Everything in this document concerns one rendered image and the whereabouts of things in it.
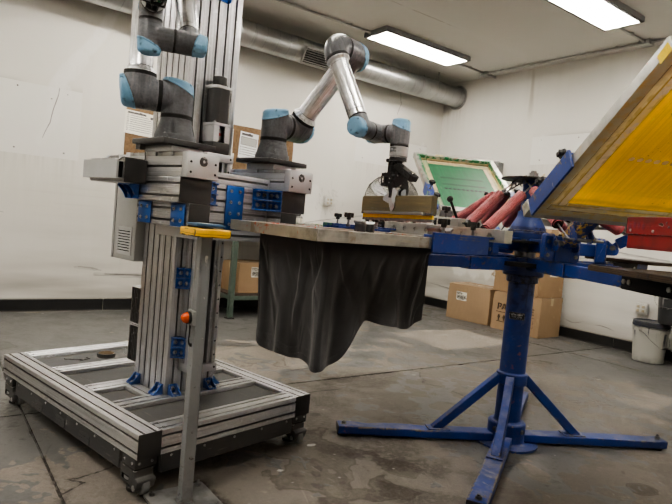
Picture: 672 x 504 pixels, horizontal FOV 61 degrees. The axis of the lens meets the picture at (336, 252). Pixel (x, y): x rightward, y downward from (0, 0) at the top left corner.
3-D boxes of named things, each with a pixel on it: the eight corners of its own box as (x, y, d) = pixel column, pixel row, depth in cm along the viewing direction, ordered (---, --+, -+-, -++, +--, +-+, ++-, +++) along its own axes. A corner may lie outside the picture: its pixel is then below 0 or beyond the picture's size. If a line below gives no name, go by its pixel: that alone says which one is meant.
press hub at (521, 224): (513, 463, 255) (546, 164, 248) (448, 433, 287) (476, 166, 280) (562, 449, 279) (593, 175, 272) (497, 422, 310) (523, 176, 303)
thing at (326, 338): (320, 372, 182) (332, 242, 180) (314, 369, 185) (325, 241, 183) (422, 362, 209) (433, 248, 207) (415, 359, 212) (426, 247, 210)
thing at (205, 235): (164, 526, 180) (187, 226, 175) (142, 495, 198) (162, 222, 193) (227, 510, 193) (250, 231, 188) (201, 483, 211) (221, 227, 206)
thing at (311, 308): (314, 375, 181) (326, 241, 178) (248, 343, 217) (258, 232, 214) (322, 374, 182) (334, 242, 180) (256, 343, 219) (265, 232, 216)
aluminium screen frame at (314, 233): (316, 241, 168) (317, 228, 168) (229, 228, 215) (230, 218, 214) (486, 252, 215) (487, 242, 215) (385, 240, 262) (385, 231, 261)
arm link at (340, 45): (330, 19, 225) (367, 126, 213) (346, 28, 233) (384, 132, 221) (309, 37, 231) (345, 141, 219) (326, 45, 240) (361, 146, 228)
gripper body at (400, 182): (393, 189, 233) (396, 159, 232) (408, 189, 226) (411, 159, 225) (379, 187, 228) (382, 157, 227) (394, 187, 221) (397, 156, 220)
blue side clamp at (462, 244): (432, 252, 196) (434, 232, 196) (422, 250, 200) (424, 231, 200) (487, 255, 214) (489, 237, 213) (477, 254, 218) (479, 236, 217)
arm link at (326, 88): (270, 128, 260) (341, 28, 235) (292, 133, 272) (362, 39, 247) (283, 145, 255) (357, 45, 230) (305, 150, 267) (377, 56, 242)
